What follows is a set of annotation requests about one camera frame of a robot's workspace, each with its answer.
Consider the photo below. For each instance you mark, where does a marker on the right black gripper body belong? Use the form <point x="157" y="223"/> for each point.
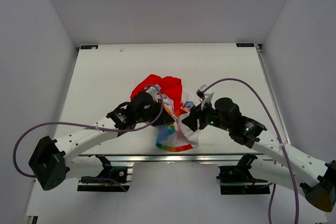
<point x="208" y="116"/>

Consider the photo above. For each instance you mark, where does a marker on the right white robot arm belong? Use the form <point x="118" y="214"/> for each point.
<point x="316" y="178"/>

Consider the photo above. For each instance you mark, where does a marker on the left blue corner label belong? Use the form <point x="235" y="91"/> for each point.
<point x="89" y="47"/>

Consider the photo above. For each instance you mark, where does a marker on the aluminium front rail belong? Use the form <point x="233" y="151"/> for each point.
<point x="200" y="158"/>

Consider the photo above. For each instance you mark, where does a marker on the right blue corner label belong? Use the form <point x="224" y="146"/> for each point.
<point x="245" y="44"/>

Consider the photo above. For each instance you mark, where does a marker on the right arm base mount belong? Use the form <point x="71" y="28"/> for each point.
<point x="237" y="180"/>

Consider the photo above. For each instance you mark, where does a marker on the colourful children's zip jacket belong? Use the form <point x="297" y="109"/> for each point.
<point x="178" y="102"/>

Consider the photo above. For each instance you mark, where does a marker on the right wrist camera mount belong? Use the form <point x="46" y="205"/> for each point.
<point x="205" y="93"/>

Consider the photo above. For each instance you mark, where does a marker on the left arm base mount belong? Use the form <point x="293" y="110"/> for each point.
<point x="112" y="178"/>

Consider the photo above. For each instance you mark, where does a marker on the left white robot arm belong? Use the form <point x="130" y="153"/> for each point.
<point x="53" y="161"/>

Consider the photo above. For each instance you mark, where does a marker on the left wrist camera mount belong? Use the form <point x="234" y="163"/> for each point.
<point x="155" y="91"/>

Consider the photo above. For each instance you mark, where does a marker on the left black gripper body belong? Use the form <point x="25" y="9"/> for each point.
<point x="153" y="113"/>

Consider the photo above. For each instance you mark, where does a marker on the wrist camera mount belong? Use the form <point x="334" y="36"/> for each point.
<point x="205" y="93"/>
<point x="155" y="91"/>

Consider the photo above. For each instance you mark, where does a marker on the blue corner label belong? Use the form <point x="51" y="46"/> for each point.
<point x="245" y="44"/>
<point x="89" y="47"/>

